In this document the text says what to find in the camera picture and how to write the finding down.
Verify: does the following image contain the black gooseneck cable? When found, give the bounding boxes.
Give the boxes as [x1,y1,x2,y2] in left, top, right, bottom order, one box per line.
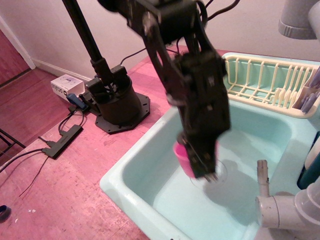
[204,0,241,21]

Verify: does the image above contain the dark round object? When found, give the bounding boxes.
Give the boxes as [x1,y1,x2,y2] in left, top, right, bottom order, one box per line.
[0,205,12,223]

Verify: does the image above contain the dark teal bottle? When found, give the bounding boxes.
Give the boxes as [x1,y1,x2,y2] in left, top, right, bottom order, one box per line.
[297,131,320,190]

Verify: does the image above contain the cream dish rack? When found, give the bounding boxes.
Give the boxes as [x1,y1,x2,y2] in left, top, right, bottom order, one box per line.
[223,52,320,119]

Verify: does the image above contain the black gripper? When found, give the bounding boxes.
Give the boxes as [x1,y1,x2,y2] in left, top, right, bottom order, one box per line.
[166,51,231,182]

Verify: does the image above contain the grey lamp head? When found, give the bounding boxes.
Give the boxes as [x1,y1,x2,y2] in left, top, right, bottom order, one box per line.
[278,0,320,40]

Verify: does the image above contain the teal toy sink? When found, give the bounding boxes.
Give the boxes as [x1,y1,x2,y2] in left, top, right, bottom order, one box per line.
[100,95,320,240]

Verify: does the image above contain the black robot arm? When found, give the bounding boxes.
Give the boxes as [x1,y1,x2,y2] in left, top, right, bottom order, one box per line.
[64,0,231,181]

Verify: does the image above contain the blue clamp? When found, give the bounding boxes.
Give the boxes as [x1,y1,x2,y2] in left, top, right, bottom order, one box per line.
[66,93,89,112]

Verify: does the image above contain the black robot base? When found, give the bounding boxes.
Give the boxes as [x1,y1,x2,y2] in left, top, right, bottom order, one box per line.
[79,65,150,135]

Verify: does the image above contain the black usb hub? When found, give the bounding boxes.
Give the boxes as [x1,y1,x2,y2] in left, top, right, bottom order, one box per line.
[38,124,83,160]

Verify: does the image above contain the white cardboard box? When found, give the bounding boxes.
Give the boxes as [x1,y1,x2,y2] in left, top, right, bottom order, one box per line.
[50,74,85,101]

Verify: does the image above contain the pink plastic cup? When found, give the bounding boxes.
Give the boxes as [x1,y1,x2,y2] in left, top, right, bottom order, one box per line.
[172,139,221,179]

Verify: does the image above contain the purple utensils in rack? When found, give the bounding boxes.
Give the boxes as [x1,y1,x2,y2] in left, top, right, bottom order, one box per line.
[300,68,320,114]

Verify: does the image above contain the beige toy faucet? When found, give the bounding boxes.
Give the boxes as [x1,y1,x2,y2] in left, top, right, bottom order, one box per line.
[254,160,320,240]

